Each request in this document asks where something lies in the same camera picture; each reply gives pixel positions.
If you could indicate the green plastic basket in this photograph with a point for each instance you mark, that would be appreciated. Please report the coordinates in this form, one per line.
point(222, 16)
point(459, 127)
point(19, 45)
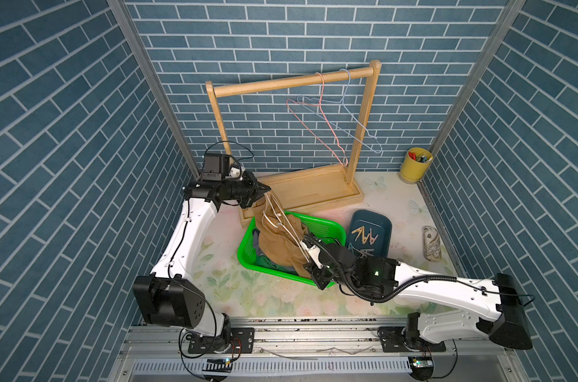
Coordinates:
point(326, 230)

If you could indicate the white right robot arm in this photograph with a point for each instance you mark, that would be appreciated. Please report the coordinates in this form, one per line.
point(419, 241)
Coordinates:
point(486, 308)

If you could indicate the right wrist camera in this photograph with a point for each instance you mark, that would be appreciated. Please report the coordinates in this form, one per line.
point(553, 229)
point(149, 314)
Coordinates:
point(318, 252)

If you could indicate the dark grey tank top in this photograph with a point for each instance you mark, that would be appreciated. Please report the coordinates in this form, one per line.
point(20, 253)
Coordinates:
point(261, 259)

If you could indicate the white wire hanger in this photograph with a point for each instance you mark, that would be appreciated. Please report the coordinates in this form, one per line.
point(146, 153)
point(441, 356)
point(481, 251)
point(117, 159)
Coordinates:
point(288, 224)

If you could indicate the pink clothespin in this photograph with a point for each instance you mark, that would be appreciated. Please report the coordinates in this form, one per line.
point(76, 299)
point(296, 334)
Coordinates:
point(378, 232)

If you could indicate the wooden clothes rack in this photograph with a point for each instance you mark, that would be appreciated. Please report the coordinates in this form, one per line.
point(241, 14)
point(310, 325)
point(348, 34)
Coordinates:
point(253, 121)

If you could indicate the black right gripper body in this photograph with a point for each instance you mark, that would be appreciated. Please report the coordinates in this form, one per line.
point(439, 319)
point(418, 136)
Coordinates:
point(321, 276)

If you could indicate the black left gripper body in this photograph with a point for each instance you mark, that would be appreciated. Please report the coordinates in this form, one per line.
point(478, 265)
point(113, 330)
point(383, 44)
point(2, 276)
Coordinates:
point(243, 190)

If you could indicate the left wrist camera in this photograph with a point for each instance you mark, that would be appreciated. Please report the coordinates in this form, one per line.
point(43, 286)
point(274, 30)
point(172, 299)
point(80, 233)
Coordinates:
point(218, 167)

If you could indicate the yellow clothespin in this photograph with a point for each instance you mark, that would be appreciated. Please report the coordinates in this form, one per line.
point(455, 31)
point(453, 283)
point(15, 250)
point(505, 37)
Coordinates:
point(357, 233)

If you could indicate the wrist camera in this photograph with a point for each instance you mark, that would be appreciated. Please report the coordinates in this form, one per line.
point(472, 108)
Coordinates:
point(218, 167)
point(318, 252)

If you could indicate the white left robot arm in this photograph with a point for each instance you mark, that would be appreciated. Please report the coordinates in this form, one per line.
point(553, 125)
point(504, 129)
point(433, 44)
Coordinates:
point(167, 296)

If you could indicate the yellow pen cup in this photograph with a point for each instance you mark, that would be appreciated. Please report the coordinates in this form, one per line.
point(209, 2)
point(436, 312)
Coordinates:
point(415, 165)

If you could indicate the tan tank top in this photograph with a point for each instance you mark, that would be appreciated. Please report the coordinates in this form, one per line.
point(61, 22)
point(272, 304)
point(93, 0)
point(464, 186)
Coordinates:
point(277, 246)

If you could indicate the light blue wire hanger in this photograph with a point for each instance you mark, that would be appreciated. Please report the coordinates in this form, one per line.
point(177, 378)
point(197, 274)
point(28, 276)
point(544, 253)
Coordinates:
point(362, 135)

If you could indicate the pink wire hanger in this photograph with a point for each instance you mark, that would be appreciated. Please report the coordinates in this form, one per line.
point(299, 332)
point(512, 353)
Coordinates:
point(317, 110)

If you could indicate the dark teal plastic tray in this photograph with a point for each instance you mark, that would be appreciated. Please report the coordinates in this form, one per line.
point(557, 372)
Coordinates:
point(369, 220)

